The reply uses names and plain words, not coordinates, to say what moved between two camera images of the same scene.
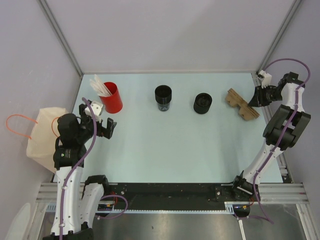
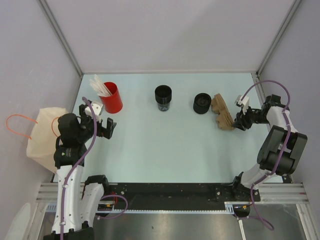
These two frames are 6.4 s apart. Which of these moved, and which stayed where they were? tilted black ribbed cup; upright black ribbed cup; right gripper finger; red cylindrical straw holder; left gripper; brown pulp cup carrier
Moved: right gripper finger; brown pulp cup carrier
Stayed: tilted black ribbed cup; left gripper; red cylindrical straw holder; upright black ribbed cup
